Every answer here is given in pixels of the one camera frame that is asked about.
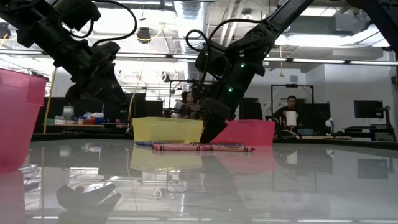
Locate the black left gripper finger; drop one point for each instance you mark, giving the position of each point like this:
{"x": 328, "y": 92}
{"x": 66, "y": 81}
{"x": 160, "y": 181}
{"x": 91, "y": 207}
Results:
{"x": 104, "y": 102}
{"x": 115, "y": 93}

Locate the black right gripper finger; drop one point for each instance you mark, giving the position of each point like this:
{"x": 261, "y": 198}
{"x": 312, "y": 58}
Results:
{"x": 214, "y": 129}

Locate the red plastic bin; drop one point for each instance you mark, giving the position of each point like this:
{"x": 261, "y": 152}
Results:
{"x": 248, "y": 132}

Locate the yellow plastic bin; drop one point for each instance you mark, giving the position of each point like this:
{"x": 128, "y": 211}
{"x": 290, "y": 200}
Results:
{"x": 168, "y": 130}

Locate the pink plastic bin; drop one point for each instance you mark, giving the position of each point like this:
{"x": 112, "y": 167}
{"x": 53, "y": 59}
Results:
{"x": 18, "y": 118}

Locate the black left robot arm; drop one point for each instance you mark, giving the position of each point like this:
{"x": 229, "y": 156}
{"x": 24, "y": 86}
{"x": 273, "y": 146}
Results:
{"x": 34, "y": 28}

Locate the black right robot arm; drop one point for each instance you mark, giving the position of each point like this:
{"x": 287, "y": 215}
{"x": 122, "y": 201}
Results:
{"x": 258, "y": 34}

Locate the small blue box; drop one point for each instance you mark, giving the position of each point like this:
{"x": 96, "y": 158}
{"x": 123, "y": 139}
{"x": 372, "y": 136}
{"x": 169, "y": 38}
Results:
{"x": 99, "y": 120}

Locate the small red box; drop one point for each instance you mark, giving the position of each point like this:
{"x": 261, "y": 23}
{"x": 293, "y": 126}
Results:
{"x": 89, "y": 122}

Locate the red crayon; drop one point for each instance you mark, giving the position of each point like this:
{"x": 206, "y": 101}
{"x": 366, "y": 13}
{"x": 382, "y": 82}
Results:
{"x": 177, "y": 147}
{"x": 233, "y": 148}

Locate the clear plastic jar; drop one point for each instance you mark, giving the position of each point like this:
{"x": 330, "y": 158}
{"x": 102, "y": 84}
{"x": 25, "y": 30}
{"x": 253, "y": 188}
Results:
{"x": 68, "y": 113}

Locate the black partition panel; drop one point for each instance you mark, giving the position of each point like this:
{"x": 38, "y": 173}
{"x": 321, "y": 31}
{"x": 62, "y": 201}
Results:
{"x": 56, "y": 112}
{"x": 149, "y": 109}

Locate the person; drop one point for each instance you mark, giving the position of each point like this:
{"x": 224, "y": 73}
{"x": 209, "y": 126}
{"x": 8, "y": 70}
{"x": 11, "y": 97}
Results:
{"x": 187, "y": 99}
{"x": 290, "y": 102}

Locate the wooden workbench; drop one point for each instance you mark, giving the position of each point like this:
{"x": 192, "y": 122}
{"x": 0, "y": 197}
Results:
{"x": 71, "y": 125}

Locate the blue crayon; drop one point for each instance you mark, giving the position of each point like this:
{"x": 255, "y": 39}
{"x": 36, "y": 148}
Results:
{"x": 146, "y": 143}

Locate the white paper towel roll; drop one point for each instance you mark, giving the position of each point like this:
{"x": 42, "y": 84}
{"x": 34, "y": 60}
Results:
{"x": 291, "y": 118}

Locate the long ceiling light strip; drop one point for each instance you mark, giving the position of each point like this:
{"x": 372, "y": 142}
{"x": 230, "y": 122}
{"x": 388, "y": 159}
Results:
{"x": 326, "y": 61}

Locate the white desk lamp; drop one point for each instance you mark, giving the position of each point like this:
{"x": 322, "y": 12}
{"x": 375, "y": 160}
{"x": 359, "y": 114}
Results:
{"x": 328, "y": 122}

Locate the black desk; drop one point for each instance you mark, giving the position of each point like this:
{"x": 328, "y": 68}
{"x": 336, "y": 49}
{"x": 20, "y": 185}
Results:
{"x": 357, "y": 128}

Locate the black computer monitor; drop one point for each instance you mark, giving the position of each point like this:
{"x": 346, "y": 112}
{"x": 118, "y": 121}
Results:
{"x": 368, "y": 109}

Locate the black monitor stand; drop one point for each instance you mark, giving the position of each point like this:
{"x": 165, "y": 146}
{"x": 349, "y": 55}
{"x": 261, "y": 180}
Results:
{"x": 387, "y": 116}

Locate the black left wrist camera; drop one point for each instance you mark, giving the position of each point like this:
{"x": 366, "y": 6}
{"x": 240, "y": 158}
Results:
{"x": 76, "y": 95}

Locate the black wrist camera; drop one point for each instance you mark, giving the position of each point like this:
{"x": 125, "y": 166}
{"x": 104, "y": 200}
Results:
{"x": 76, "y": 95}
{"x": 202, "y": 93}

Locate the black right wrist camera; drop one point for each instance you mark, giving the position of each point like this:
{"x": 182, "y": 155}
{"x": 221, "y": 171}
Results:
{"x": 202, "y": 93}

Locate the black aluminium table frame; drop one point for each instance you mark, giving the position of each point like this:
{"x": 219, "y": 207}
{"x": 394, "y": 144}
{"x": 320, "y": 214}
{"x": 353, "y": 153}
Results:
{"x": 77, "y": 137}

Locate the black metal frame rig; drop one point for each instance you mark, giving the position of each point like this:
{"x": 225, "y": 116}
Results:
{"x": 292, "y": 85}
{"x": 178, "y": 81}

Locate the black ceiling dome camera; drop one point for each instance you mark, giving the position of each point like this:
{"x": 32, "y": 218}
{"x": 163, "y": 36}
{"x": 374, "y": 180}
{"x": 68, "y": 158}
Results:
{"x": 144, "y": 35}

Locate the silver ventilation duct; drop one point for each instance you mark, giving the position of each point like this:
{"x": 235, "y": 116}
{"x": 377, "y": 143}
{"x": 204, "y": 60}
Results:
{"x": 182, "y": 12}

